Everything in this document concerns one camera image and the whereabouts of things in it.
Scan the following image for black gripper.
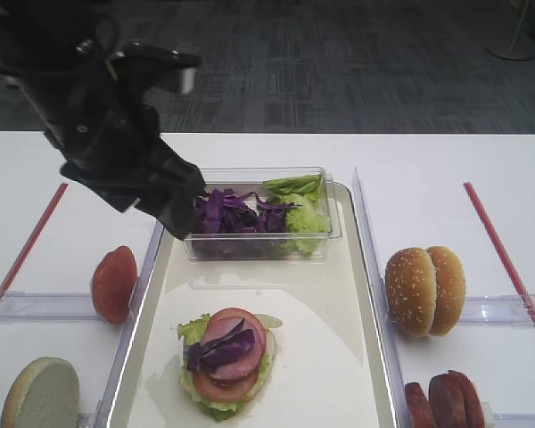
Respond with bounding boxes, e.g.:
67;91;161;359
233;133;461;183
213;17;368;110
4;57;205;240

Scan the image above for shredded purple cabbage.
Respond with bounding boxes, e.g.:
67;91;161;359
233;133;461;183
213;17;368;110
193;189;301;235

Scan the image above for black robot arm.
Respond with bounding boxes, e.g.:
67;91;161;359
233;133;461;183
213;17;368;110
0;1;205;239

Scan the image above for red tomato slice upright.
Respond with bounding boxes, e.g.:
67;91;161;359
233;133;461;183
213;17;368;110
91;245;137;325

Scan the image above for upper tomato slice on bun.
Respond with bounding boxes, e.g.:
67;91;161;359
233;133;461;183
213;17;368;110
206;308;267;348

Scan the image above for tomato slice on bun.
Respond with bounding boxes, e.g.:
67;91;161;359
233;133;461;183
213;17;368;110
192;368;259;403
206;308;267;348

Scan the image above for lettuce leaf on bun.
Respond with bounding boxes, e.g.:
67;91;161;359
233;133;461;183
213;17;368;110
177;314;259;422

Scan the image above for green lettuce in container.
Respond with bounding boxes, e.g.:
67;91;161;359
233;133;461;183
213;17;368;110
262;174;329;258

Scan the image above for lower tomato slice on bun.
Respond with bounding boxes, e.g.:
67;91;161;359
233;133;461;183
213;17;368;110
192;368;259;403

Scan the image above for clear tomato holder track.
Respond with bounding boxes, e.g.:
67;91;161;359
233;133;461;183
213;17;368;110
0;291;101;322

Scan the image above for front meat patty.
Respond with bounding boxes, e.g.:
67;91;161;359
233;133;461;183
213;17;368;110
405;383;437;428

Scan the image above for meat patty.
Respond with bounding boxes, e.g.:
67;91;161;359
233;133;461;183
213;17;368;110
429;374;467;428
449;370;486;428
405;383;437;428

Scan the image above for middle meat patty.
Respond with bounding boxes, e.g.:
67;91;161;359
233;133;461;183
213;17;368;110
429;374;467;428

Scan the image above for rear meat patty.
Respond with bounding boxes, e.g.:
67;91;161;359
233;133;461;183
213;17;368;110
449;370;486;428

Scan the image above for clear plastic salad container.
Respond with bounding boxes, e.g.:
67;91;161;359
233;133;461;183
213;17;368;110
185;167;342;260

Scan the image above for left red plastic rod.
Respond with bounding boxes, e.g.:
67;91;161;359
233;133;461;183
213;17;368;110
0;183;68;301

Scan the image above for red plastic rod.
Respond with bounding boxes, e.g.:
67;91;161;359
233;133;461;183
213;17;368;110
0;183;68;301
463;182;535;329

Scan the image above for pink ham slice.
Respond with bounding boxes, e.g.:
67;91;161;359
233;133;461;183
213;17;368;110
201;321;265;382

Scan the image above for cream metal tray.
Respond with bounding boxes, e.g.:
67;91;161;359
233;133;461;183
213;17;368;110
107;184;395;427

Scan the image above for sesame bun top front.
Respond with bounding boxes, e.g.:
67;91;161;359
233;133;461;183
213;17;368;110
384;247;436;338

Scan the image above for sesame bun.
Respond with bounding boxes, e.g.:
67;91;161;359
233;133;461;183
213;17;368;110
426;246;466;336
384;247;436;338

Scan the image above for sesame bun top rear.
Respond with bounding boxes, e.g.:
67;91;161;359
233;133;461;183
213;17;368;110
426;246;466;336

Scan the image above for right red plastic rod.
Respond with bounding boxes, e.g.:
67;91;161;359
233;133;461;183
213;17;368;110
463;182;535;329

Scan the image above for clear bun top holder track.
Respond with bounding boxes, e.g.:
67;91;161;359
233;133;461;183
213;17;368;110
458;294;535;327

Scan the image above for white patty pusher block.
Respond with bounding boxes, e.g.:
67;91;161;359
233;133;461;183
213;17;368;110
481;401;497;428

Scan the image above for metal stanchion base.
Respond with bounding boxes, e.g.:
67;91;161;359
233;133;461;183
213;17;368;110
487;0;534;62

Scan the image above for clear patty holder track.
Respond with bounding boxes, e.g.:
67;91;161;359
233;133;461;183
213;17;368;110
492;410;535;428

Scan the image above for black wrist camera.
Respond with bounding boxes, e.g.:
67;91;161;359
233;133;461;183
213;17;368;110
108;42;202;96

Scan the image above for right clear acrylic rail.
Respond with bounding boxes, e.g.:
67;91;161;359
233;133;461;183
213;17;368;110
351;169;411;427

